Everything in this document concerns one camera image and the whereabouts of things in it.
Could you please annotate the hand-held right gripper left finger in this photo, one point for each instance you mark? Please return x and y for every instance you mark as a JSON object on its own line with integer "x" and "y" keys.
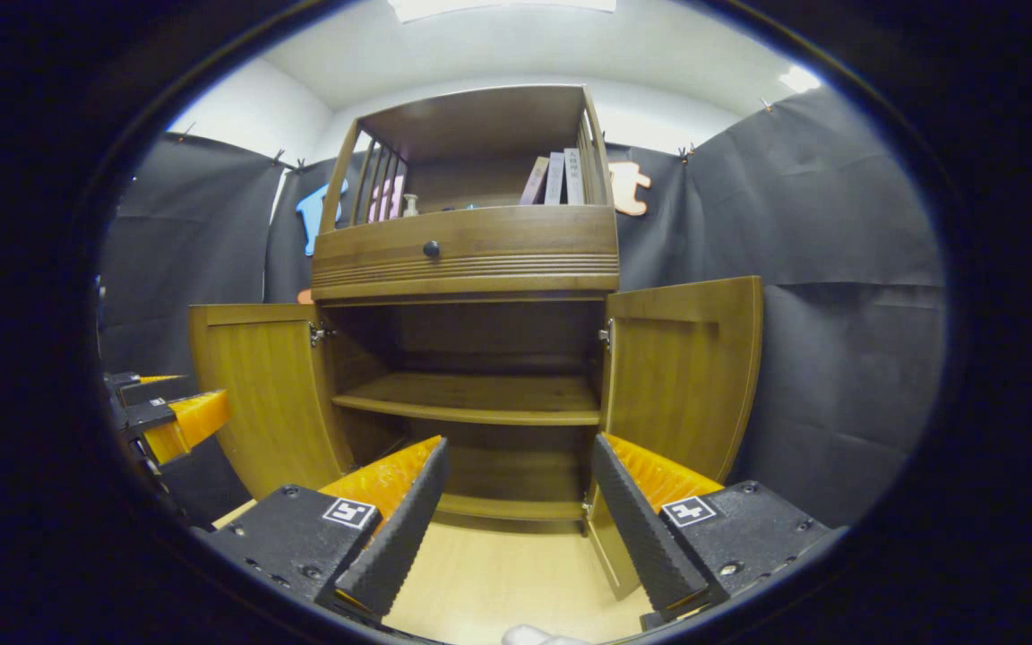
{"x": 399, "y": 537}

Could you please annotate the black round drawer knob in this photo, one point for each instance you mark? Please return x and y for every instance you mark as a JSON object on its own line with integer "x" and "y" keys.
{"x": 431, "y": 249}

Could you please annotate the black backdrop cloth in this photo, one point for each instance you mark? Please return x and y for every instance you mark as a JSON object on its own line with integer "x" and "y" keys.
{"x": 838, "y": 313}

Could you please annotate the wooden shoe cabinet door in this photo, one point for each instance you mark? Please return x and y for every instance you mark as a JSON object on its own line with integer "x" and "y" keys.
{"x": 677, "y": 376}
{"x": 265, "y": 394}

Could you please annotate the white book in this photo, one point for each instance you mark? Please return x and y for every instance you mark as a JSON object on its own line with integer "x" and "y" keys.
{"x": 574, "y": 177}

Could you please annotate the small pump bottle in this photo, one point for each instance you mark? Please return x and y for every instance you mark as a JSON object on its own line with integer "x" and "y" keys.
{"x": 410, "y": 208}

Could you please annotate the wooden cabinet drawer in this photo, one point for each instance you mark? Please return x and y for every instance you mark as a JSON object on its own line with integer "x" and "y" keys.
{"x": 516, "y": 242}

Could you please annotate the ceiling light panel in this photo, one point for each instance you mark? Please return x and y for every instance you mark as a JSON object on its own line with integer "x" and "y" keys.
{"x": 800, "y": 79}
{"x": 498, "y": 7}

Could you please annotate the grey book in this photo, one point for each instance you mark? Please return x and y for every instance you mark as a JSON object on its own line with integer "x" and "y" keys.
{"x": 554, "y": 179}

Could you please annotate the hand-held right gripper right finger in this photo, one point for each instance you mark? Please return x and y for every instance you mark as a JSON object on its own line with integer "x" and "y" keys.
{"x": 646, "y": 537}

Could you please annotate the wooden double-door shoe cabinet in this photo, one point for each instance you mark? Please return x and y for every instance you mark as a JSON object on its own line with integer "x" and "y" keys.
{"x": 480, "y": 285}

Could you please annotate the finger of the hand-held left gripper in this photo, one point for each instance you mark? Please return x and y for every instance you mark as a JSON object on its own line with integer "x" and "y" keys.
{"x": 193, "y": 419}
{"x": 158, "y": 387}

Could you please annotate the wooden inner cabinet shelf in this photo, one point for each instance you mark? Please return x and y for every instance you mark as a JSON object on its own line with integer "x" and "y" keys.
{"x": 480, "y": 399}

